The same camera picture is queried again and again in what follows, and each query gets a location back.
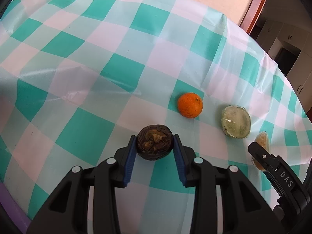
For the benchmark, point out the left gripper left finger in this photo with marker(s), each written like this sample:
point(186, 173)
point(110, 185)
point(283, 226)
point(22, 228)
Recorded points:
point(66, 208)

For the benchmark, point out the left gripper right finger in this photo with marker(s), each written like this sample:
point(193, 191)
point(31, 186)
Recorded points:
point(244, 210)

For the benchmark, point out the pale fruit half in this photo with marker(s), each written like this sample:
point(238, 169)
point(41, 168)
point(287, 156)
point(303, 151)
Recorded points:
point(263, 140)

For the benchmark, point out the green fruit half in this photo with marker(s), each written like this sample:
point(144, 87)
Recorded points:
point(236, 122)

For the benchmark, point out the dark water chestnut with sprout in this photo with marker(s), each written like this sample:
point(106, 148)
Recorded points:
point(154, 142)

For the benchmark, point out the orange mandarin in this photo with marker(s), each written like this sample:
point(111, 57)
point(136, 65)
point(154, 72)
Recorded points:
point(190, 105)

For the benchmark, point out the purple cardboard box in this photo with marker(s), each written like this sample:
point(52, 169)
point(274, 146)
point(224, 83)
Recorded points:
point(11, 214)

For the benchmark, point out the teal white checkered tablecloth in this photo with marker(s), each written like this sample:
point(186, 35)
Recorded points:
point(80, 77)

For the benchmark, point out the white wall cabinets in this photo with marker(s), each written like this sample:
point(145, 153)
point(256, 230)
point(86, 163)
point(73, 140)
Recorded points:
point(290, 48)

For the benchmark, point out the red-brown door frame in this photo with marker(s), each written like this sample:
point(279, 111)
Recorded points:
point(252, 14)

